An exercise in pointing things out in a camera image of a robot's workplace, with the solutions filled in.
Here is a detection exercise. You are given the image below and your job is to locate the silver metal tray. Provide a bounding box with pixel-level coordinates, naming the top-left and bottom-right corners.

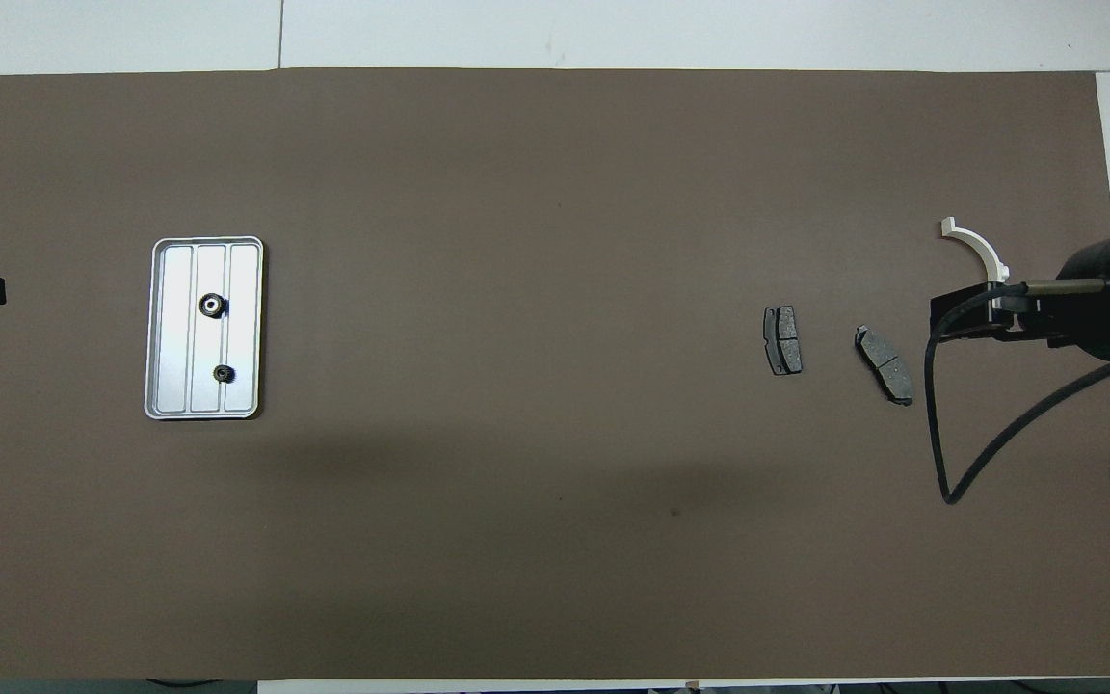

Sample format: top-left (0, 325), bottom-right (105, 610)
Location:
top-left (144, 235), bottom-right (265, 421)

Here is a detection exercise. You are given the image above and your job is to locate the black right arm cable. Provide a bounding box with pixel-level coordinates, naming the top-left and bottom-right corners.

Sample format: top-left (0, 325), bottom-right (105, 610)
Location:
top-left (923, 284), bottom-right (1110, 505)

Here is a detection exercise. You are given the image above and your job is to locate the rectangular dark brake pad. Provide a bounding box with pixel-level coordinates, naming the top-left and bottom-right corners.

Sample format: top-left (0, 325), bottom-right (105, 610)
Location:
top-left (763, 306), bottom-right (804, 377)

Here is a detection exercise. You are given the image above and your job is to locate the curved dark brake pad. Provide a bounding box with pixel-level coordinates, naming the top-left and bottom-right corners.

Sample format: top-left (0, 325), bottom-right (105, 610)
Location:
top-left (854, 325), bottom-right (915, 407)

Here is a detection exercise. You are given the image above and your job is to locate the white semicircular plastic clamp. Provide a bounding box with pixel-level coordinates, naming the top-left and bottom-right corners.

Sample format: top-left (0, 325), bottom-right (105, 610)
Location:
top-left (940, 217), bottom-right (1011, 311)

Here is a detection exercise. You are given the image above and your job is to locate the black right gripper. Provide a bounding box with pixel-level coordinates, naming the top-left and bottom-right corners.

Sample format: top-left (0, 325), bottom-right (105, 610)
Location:
top-left (931, 282), bottom-right (1043, 340)

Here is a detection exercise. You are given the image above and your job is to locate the brown table mat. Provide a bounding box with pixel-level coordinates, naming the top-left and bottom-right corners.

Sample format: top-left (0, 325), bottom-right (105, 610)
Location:
top-left (0, 67), bottom-right (1110, 681)

